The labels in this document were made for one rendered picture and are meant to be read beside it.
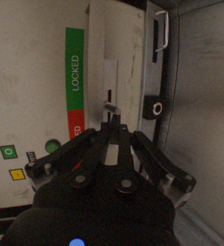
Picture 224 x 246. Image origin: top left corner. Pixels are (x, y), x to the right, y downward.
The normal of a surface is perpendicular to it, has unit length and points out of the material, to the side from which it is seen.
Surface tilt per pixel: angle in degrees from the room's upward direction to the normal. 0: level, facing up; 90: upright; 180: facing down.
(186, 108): 0
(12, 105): 90
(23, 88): 90
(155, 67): 90
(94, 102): 90
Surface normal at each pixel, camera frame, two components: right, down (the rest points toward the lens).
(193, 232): 0.04, -0.95
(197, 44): -0.91, 0.11
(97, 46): 0.43, 0.29
